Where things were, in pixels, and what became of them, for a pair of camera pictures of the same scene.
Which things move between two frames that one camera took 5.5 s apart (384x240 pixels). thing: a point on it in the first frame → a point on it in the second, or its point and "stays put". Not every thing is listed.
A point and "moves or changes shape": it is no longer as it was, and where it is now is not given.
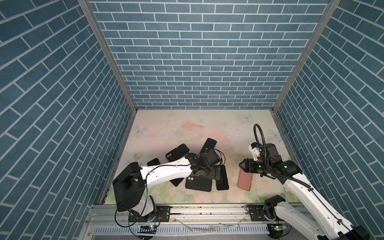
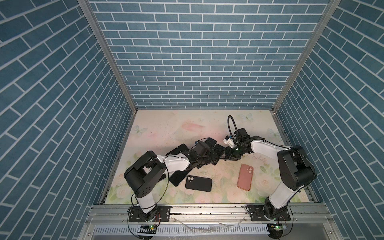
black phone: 222,184 moves or changes shape
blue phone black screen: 210,144 stays put
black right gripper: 248,162 → 228,154
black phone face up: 176,181 stays put
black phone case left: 178,153 stays put
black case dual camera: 199,183 stays put
